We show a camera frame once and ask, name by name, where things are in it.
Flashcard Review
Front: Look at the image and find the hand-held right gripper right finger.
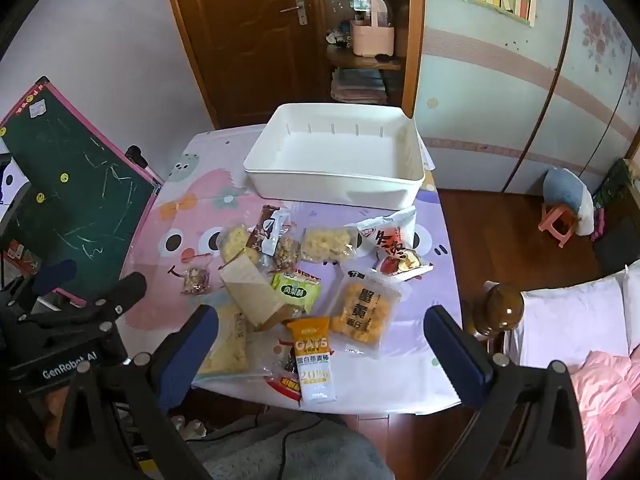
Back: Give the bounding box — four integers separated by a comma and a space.
422, 304, 588, 480

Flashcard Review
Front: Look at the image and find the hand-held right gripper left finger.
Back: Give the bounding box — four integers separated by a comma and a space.
50, 304, 221, 480

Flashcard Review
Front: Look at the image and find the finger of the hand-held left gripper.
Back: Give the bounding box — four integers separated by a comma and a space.
0, 259, 78, 318
17, 272, 147, 341

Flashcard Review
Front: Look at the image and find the large yellow cracker packet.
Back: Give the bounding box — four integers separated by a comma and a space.
192, 304, 251, 377

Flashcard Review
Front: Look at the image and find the small clear nut packet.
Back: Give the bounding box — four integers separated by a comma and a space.
180, 265, 212, 297
271, 237, 302, 268

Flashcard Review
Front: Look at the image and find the beige cracker box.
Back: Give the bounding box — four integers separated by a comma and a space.
220, 259, 302, 332

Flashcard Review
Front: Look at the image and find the clear packet of orange crackers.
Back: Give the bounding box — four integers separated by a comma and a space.
329, 266, 405, 359

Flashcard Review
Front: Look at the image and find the small packet with apple picture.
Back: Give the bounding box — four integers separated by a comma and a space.
376, 249, 435, 281

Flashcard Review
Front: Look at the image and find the clear packet of yellow puffs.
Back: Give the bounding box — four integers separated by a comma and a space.
216, 226, 262, 267
300, 226, 360, 264

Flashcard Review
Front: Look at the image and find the green white pastry packet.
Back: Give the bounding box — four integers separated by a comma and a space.
271, 270, 322, 314

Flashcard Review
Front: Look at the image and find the orange white oat bar packet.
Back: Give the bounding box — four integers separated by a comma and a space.
286, 316, 337, 406

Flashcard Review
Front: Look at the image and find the white red printed snack packet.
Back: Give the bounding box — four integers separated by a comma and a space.
345, 206, 418, 261

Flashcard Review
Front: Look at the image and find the brown chocolate bar packet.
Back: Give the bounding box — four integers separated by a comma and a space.
246, 204, 292, 257

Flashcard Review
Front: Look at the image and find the white plastic bin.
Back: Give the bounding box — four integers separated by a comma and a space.
243, 103, 427, 211

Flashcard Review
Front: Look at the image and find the brown wooden bedpost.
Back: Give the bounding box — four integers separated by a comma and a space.
472, 282, 526, 341

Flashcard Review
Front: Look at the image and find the white plush slipper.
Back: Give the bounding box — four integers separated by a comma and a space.
172, 417, 208, 441

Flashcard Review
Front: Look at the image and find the white pillow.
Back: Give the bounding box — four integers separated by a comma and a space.
515, 260, 640, 376

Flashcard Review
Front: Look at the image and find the grey fleece cloth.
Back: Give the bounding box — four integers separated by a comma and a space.
190, 417, 396, 480

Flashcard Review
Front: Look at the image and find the pink blanket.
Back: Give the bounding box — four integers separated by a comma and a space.
570, 350, 640, 480

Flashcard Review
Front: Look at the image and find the pink plastic stool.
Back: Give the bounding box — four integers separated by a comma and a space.
539, 204, 581, 248

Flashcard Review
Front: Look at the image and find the blue white cushion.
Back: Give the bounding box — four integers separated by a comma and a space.
544, 167, 596, 236

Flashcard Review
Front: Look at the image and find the dark wooden cabinet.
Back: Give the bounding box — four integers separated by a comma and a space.
592, 160, 640, 271

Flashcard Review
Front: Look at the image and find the light blue floral wardrobe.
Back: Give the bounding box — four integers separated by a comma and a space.
412, 0, 640, 196

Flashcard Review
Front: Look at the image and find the brown wooden door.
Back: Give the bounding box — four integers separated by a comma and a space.
160, 0, 331, 128

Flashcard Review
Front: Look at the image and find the stack of folded towels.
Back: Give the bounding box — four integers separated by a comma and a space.
330, 69, 388, 103

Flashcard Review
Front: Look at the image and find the wooden corner shelf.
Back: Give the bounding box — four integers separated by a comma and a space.
317, 0, 426, 111

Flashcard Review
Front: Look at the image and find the pink storage basket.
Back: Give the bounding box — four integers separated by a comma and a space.
349, 0, 396, 58

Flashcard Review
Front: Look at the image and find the green chalkboard with pink frame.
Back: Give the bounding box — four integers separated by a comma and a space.
0, 77, 166, 306

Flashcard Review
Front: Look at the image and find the thin black cable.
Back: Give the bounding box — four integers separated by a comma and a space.
187, 412, 331, 480

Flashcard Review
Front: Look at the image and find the metal door handle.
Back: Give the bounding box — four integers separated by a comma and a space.
280, 0, 308, 26

